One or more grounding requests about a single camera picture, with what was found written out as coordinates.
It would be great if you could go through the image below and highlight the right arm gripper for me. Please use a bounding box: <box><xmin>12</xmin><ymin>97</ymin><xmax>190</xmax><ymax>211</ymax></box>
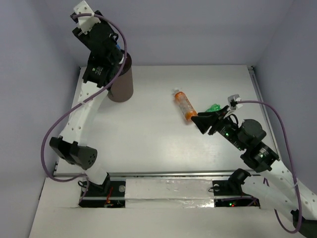
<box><xmin>190</xmin><ymin>105</ymin><xmax>247</xmax><ymax>151</ymax></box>

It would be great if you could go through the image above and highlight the green plastic bottle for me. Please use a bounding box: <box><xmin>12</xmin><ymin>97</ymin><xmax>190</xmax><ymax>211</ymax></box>
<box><xmin>206</xmin><ymin>104</ymin><xmax>221</xmax><ymax>113</ymax></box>

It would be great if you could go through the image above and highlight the orange drink bottle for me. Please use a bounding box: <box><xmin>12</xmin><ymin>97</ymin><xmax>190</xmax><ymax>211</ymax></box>
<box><xmin>173</xmin><ymin>88</ymin><xmax>197</xmax><ymax>121</ymax></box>

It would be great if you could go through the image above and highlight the blue label clear bottle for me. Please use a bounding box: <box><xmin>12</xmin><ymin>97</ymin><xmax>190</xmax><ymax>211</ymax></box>
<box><xmin>116</xmin><ymin>44</ymin><xmax>124</xmax><ymax>53</ymax></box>

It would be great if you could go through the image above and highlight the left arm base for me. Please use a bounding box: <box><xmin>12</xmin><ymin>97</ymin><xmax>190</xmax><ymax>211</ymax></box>
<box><xmin>78</xmin><ymin>180</ymin><xmax>126</xmax><ymax>208</ymax></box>

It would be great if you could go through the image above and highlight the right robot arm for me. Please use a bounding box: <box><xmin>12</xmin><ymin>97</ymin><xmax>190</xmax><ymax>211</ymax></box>
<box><xmin>191</xmin><ymin>106</ymin><xmax>317</xmax><ymax>238</ymax></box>

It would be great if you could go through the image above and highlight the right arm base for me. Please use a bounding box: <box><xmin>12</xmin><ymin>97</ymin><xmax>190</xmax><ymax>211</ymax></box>
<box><xmin>208</xmin><ymin>169</ymin><xmax>260</xmax><ymax>207</ymax></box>

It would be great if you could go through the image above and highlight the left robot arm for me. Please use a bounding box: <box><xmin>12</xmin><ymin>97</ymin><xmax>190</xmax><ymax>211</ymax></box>
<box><xmin>50</xmin><ymin>10</ymin><xmax>127</xmax><ymax>196</ymax></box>

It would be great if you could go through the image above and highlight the brown garbage bin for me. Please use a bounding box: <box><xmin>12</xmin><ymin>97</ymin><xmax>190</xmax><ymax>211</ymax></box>
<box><xmin>108</xmin><ymin>53</ymin><xmax>134</xmax><ymax>103</ymax></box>

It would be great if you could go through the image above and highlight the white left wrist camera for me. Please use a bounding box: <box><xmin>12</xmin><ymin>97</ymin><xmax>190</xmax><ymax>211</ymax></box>
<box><xmin>71</xmin><ymin>0</ymin><xmax>101</xmax><ymax>35</ymax></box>

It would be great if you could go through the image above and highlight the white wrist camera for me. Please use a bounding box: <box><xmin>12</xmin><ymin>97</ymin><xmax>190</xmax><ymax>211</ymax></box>
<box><xmin>227</xmin><ymin>94</ymin><xmax>243</xmax><ymax>111</ymax></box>
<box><xmin>71</xmin><ymin>0</ymin><xmax>101</xmax><ymax>35</ymax></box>

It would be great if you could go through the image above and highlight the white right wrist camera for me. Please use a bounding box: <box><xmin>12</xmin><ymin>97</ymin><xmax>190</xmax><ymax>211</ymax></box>
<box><xmin>227</xmin><ymin>94</ymin><xmax>243</xmax><ymax>111</ymax></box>

